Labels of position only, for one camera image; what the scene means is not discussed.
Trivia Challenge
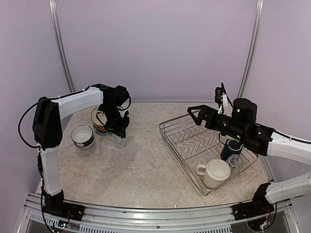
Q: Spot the blue polka dot plate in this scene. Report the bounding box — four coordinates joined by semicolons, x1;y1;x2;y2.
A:
94;128;106;135

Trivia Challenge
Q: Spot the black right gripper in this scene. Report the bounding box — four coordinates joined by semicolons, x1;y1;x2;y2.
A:
188;104;246;142

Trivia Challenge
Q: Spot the front aluminium frame rail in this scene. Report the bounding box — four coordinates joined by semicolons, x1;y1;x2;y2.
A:
15;193;301;233

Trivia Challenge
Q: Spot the teal and white bowl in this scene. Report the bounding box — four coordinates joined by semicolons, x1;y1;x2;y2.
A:
71;125;95;146

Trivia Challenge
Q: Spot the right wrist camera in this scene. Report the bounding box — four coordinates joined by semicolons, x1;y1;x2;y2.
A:
214;83;229;114

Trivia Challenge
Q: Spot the metal wire dish rack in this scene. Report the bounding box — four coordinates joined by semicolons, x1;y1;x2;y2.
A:
159;114;259;197

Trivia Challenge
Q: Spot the pale green ribbed bowl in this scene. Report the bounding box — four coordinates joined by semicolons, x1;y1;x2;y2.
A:
75;143;94;150

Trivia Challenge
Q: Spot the cream bird pattern plate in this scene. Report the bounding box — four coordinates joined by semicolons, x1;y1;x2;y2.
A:
91;105;107;127

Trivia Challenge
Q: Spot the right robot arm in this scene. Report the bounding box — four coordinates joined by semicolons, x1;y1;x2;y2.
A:
187;98;311;216

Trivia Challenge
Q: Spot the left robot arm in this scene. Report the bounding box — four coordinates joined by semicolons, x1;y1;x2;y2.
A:
22;83;131;216

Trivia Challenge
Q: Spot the left aluminium frame post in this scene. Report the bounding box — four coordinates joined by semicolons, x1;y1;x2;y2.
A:
48;0;76;93

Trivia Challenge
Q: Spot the clear glass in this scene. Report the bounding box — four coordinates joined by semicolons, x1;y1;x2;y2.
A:
226;154;243;169
106;132;127;149

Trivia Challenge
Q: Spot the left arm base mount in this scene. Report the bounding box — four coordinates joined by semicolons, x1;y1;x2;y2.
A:
43;200;85;221

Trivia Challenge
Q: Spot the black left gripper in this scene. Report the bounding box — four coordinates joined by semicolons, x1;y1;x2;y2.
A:
101;103;130;138

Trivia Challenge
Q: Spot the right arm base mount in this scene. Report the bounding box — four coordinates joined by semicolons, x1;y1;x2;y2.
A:
232;201;275;220

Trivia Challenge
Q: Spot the right aluminium frame post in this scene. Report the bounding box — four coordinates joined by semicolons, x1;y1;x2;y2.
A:
237;0;264;98

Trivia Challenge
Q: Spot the aluminium frame post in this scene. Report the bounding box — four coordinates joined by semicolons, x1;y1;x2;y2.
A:
237;0;264;98
48;0;76;93

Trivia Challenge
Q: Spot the dark blue cup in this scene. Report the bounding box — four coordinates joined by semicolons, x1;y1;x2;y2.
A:
221;139;242;161

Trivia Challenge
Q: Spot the white ribbed mug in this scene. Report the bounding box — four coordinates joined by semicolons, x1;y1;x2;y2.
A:
195;159;231;189

